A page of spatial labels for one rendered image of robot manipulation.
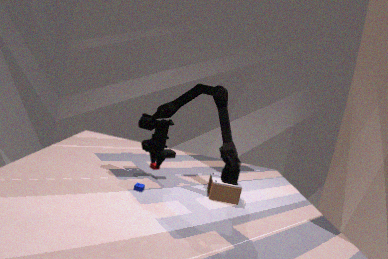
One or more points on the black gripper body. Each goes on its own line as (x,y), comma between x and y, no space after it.
(164,153)

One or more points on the small blue block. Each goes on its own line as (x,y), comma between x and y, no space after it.
(139,187)

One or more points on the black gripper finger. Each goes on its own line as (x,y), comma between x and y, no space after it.
(159,160)
(152,156)

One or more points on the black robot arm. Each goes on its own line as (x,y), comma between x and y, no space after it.
(228,151)

